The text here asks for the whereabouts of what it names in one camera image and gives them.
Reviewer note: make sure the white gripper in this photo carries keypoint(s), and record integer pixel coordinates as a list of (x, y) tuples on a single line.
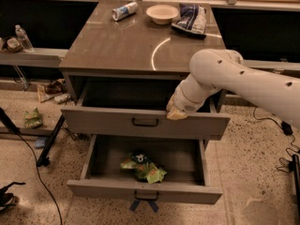
[(182, 104)]

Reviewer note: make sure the grey top drawer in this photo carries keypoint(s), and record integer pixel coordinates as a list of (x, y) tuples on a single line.
[(111, 121)]

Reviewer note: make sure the grey drawer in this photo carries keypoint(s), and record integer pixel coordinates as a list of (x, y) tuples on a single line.
[(186, 180), (111, 121)]

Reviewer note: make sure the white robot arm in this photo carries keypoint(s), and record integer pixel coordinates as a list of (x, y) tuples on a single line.
[(212, 70)]

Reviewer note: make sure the green chip bag in drawer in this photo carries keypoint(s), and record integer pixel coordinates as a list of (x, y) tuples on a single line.
[(144, 168)]

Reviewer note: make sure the grey drawer cabinet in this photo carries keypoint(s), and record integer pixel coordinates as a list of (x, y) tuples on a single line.
[(134, 63)]

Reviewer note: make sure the grey bottom drawer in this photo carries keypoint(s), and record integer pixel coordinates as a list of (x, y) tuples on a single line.
[(186, 180)]

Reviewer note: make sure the blue white chip bag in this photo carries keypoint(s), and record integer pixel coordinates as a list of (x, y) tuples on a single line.
[(192, 20)]

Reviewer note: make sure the white bowl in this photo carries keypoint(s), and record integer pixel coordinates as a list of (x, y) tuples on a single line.
[(162, 14)]

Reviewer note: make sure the black power adapter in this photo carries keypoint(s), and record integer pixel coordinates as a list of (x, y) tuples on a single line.
[(287, 129)]

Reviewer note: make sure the white blue can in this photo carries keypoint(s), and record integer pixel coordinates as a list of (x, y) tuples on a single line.
[(124, 11)]

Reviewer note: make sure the snack wrappers on floor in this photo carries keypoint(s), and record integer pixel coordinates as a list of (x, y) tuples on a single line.
[(55, 90)]

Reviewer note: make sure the black tripod leg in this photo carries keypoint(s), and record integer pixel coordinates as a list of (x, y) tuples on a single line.
[(43, 159)]

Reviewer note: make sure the green bag on floor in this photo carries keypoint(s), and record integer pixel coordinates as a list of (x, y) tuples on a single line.
[(33, 119)]

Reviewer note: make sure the clear plastic water bottle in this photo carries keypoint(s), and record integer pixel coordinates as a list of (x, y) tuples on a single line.
[(23, 38)]

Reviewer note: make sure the small bowl on ledge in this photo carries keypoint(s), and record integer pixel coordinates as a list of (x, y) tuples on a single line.
[(10, 45)]

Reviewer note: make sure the black object on floor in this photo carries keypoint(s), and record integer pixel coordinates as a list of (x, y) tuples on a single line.
[(8, 199)]

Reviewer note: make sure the black top drawer handle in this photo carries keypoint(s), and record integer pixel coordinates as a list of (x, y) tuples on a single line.
[(148, 123)]

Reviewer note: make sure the black drawer handle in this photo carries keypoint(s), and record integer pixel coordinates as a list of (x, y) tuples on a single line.
[(146, 195), (148, 123)]

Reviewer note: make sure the black bottom drawer handle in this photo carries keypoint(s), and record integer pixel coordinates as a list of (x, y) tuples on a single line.
[(146, 195)]

